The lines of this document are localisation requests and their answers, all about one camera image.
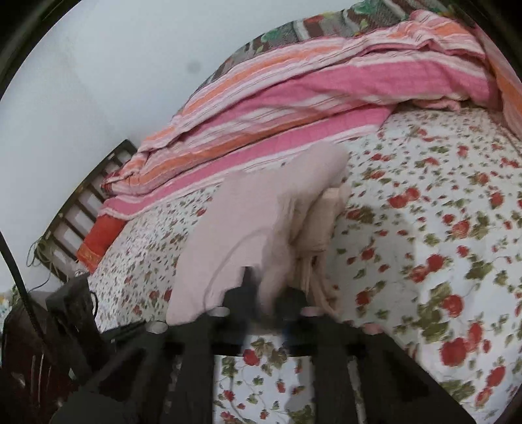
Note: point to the pink orange striped blanket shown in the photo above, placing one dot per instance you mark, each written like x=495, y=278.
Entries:
x=327, y=87

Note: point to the dark patterned floral quilt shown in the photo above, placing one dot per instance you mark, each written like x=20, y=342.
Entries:
x=360, y=18

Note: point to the dark wooden footboard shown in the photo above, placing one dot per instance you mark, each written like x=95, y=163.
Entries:
x=56, y=249

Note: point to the orange red pillow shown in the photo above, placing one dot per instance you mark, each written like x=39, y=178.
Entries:
x=103, y=233

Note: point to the light pink knit garment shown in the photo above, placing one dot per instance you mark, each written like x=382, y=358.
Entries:
x=278, y=221

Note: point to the floral white bed sheet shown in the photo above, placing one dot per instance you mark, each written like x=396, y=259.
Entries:
x=428, y=247

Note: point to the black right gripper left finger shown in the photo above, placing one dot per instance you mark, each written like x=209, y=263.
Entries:
x=166, y=377

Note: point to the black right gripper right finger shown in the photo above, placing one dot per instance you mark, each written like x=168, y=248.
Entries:
x=358, y=375

